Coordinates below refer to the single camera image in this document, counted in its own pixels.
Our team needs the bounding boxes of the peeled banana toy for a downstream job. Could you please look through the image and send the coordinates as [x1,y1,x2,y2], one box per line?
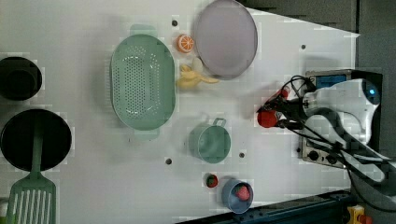
[176,58,219,90]

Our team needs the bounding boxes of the green slotted spatula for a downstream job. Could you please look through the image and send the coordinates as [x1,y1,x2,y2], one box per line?
[6,113,56,224]

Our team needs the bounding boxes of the yellow red emergency button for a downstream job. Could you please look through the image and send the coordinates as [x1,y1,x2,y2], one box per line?
[347,205,373,224]

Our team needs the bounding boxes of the blue bowl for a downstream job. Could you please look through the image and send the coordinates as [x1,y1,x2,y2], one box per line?
[221,178,254,214]

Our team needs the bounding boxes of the large black pan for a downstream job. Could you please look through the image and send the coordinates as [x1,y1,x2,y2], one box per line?
[1,109,72,172]

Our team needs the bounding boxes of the green oval colander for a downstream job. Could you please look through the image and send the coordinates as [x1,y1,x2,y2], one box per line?
[110,24,176,140]

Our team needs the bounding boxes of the black cable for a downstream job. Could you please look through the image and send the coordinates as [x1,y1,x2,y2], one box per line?
[274,75,396,214]

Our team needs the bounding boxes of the small black pot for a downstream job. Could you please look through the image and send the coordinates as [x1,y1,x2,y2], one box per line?
[0,57,42,101]

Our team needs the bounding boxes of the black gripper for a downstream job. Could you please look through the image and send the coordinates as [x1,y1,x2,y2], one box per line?
[274,97,307,125]

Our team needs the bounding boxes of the grey round plate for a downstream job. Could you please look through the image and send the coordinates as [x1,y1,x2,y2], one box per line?
[193,0,258,78]

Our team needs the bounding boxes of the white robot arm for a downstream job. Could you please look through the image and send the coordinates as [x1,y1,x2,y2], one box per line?
[265,78,395,189]

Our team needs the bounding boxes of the silver toaster oven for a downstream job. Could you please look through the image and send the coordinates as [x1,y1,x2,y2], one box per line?
[302,69,387,165]

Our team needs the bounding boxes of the orange slice toy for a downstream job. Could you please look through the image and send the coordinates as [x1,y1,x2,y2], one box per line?
[176,35,194,53]

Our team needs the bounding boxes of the strawberry toy in bowl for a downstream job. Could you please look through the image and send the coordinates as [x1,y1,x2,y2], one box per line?
[234,184,250,201]

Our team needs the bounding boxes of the strawberry toy on table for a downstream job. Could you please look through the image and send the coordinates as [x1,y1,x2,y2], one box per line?
[205,174,219,188]

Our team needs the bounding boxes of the green cup with handle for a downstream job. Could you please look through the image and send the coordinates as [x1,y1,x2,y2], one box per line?
[189,118,231,164]

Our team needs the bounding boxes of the red plush ketchup bottle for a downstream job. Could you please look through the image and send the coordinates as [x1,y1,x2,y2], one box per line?
[257,87,290,128]

